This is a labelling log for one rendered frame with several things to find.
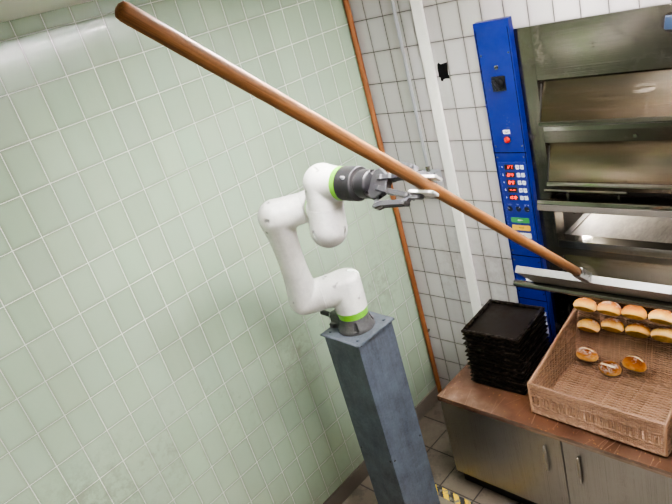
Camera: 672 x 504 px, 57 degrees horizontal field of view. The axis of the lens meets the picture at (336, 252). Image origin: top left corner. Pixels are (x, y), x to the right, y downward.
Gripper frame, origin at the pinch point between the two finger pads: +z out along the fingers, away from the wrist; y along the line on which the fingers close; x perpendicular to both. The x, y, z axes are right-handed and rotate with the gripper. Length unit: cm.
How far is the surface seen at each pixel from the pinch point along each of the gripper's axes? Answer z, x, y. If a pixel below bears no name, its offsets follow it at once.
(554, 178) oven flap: -28, -122, -43
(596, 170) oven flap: -11, -121, -46
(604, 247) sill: -11, -144, -21
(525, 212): -43, -132, -31
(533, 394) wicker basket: -27, -140, 46
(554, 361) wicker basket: -27, -156, 30
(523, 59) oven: -36, -91, -82
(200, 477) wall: -124, -57, 113
